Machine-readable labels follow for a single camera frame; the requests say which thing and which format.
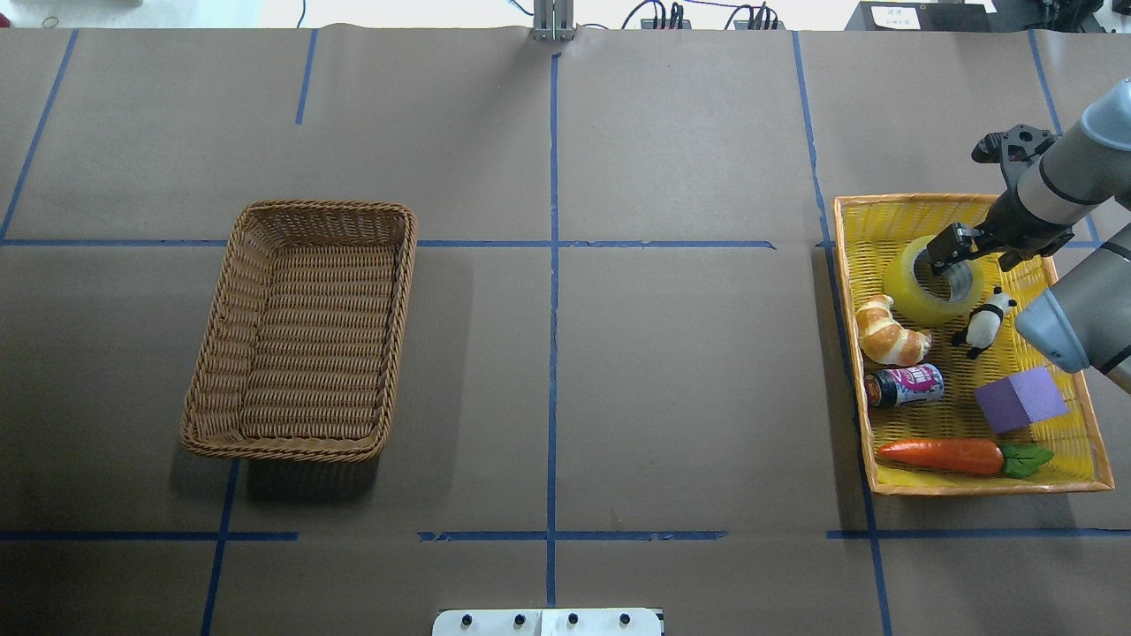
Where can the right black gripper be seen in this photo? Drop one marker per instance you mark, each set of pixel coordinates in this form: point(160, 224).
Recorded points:
point(1010, 221)

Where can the yellow tape roll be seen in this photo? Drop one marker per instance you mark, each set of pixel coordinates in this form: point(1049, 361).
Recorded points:
point(916, 300)

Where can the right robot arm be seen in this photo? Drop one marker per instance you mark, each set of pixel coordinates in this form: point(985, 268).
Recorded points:
point(1053, 181)

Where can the yellow wicker tray basket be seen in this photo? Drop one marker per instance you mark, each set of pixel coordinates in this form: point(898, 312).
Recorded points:
point(870, 232)

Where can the brown wicker basket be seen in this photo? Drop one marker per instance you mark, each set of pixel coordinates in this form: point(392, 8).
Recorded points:
point(300, 359)

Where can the small panda figurine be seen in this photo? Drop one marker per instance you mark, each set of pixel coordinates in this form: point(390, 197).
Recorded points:
point(984, 323)

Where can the toy croissant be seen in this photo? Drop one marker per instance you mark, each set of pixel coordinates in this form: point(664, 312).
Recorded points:
point(884, 340)

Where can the small pink drink can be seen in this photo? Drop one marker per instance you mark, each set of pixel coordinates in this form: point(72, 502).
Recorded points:
point(896, 386)

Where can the purple foam cube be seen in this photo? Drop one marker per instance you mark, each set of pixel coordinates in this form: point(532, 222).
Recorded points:
point(1020, 400)

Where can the orange toy carrot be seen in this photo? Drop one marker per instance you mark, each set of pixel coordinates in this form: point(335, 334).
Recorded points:
point(974, 456)

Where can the black power box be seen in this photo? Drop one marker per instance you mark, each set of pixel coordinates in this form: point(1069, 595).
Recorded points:
point(918, 16)

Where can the aluminium frame post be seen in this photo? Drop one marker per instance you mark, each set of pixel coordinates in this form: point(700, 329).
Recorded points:
point(553, 21)

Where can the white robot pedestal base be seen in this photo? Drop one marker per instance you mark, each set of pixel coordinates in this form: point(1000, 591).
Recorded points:
point(551, 621)

